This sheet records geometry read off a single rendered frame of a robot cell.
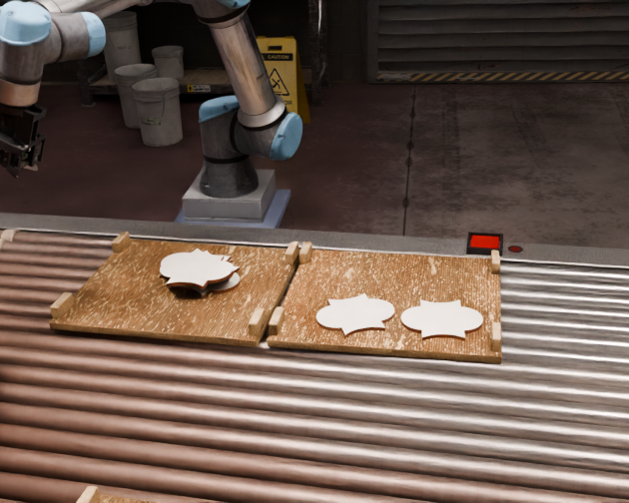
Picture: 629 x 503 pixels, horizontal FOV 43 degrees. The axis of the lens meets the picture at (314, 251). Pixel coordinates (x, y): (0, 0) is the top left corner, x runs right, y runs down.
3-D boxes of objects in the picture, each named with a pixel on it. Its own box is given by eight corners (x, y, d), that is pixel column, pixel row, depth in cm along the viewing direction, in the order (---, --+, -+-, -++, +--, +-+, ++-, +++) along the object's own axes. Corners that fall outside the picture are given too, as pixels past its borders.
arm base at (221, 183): (208, 175, 213) (204, 139, 209) (264, 175, 211) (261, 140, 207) (193, 198, 200) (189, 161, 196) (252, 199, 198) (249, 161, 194)
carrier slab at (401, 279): (306, 254, 174) (305, 249, 173) (498, 264, 166) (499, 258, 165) (267, 346, 143) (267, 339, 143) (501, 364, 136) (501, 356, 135)
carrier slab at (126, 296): (126, 245, 182) (125, 239, 181) (302, 255, 173) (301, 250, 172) (50, 329, 152) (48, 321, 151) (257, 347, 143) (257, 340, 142)
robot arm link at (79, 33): (61, 7, 140) (10, 11, 131) (109, 11, 135) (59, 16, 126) (66, 52, 143) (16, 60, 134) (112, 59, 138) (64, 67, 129)
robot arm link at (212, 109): (221, 139, 208) (216, 88, 202) (264, 147, 202) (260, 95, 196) (192, 154, 199) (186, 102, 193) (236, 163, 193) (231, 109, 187)
